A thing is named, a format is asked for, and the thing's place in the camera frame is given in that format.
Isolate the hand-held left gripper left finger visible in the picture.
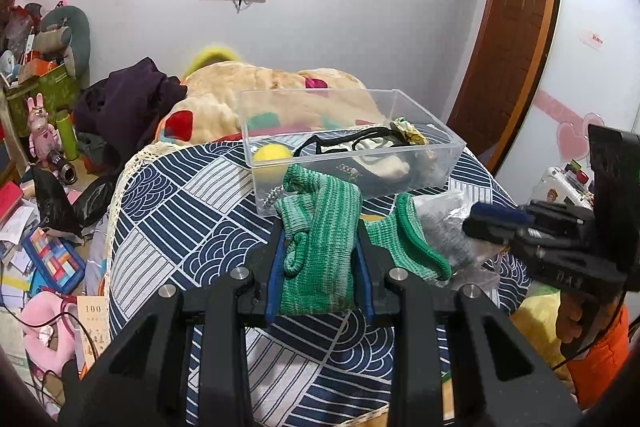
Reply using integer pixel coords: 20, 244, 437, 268
59, 219, 287, 427

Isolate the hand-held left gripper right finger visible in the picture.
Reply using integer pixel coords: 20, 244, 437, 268
354, 231, 587, 427

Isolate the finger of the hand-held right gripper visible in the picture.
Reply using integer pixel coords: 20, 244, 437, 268
462, 216, 522, 254
470, 202, 537, 226

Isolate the grey glove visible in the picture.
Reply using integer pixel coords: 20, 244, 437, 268
413, 189, 507, 275

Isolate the green knitted glove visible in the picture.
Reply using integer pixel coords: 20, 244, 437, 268
364, 193, 454, 291
273, 164, 364, 316

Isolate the clear plastic box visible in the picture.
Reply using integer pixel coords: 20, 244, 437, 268
238, 89, 467, 216

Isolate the person's right forearm orange sleeve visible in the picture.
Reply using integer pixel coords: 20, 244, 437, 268
568, 304, 632, 410

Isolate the person's right hand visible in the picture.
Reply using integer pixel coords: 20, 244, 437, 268
556, 293, 590, 359

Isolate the white toy case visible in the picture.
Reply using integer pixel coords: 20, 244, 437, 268
537, 161, 597, 208

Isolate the blue wave-patterned cloth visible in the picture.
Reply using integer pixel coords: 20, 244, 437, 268
106, 122, 532, 427

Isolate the yellow felt ball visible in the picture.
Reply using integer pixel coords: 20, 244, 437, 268
252, 144, 294, 180

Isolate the yellow cloth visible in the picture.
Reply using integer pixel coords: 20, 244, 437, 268
509, 286, 572, 380

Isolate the cream cloth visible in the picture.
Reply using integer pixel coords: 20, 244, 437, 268
320, 134, 421, 182

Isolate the floral scrunchie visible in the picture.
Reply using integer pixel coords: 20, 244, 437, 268
390, 117, 431, 148

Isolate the white wardrobe door with hearts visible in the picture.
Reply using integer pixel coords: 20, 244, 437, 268
500, 0, 640, 218

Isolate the beige plush blanket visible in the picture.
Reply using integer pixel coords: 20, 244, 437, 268
154, 61, 383, 144

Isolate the brown wooden door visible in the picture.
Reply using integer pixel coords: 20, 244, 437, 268
444, 0, 567, 172

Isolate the beige paperback book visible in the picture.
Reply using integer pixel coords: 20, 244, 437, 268
75, 296, 111, 370

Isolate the black plastic bag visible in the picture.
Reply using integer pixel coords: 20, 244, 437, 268
31, 165, 119, 239

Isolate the yellow-green plush toy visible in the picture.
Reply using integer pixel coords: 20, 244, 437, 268
181, 44, 242, 78

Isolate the dark purple garment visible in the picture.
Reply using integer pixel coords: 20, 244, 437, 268
74, 57, 189, 154

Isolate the colourful checkered box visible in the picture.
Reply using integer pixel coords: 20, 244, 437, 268
22, 227, 87, 297

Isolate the pink neck pillow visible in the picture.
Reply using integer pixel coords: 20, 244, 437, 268
19, 291, 77, 379

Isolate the green cardboard tube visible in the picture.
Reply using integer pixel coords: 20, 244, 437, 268
54, 109, 79, 162

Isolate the pink rabbit figure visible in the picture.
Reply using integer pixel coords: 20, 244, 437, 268
27, 94, 62, 158

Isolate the green cardboard box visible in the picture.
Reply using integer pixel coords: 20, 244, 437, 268
4, 66, 82, 138

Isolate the grey plush toy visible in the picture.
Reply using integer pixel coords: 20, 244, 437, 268
39, 5, 92, 78

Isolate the black strap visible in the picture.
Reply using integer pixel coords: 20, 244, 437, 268
292, 126, 401, 158

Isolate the black camera lens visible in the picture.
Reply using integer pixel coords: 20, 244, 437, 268
46, 149, 77, 186

